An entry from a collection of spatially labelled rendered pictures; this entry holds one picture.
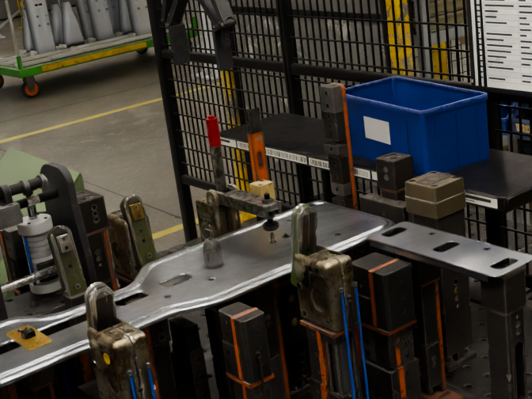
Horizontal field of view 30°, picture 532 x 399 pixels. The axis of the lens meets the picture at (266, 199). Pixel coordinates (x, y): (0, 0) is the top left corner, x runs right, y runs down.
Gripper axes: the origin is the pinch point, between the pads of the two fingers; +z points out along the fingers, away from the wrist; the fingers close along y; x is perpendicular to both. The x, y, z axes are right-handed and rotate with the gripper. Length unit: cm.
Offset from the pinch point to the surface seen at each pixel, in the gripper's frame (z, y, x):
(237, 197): 24.0, 6.8, -1.4
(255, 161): 21.4, -0.8, 8.8
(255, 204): 24.1, 12.8, -1.8
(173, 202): 131, -297, 159
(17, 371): 32, 22, -52
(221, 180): 22.1, 0.8, -0.3
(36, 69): 106, -660, 253
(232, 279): 31.3, 21.7, -14.4
